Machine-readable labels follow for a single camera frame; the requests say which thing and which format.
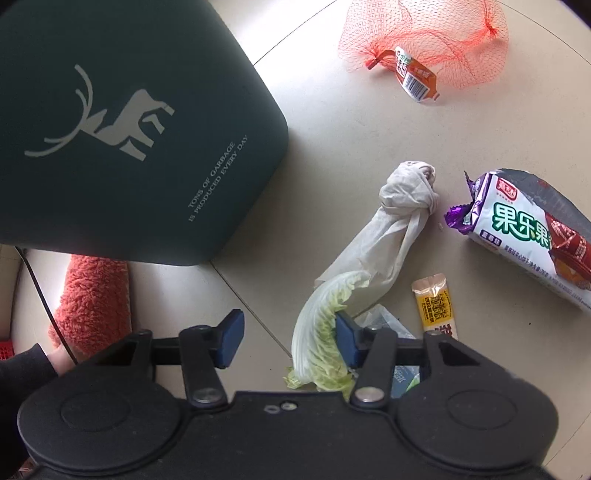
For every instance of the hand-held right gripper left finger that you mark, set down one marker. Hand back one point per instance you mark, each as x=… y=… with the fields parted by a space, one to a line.
x=233 y=339

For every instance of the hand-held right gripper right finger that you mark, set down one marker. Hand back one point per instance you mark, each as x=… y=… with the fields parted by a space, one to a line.
x=347 y=341

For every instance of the napa cabbage leaf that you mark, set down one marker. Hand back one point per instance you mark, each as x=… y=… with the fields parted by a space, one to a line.
x=314 y=332

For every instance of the yellow sachet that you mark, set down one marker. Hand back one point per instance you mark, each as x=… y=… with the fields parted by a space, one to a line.
x=436 y=304

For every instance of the knotted beige plastic bag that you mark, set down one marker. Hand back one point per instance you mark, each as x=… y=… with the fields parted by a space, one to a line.
x=392 y=230

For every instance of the white purple biscuit packet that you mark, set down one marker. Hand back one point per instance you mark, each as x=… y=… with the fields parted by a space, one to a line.
x=517 y=221

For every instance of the dark green trash bin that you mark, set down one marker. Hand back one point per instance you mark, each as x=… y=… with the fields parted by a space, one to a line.
x=207 y=92

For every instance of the orange mesh net bag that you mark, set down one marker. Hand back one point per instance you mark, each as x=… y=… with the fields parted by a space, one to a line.
x=413 y=76

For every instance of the fluffy red slipper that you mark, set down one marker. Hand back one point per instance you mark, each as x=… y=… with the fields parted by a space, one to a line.
x=92 y=300

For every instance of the red plastic object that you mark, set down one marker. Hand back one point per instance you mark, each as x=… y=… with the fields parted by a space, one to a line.
x=4 y=350

